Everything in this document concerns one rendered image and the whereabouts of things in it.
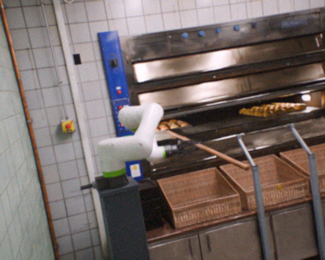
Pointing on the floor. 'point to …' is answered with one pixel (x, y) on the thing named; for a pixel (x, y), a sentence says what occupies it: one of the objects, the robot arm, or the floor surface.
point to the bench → (250, 234)
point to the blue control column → (116, 81)
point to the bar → (261, 189)
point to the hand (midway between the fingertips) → (197, 145)
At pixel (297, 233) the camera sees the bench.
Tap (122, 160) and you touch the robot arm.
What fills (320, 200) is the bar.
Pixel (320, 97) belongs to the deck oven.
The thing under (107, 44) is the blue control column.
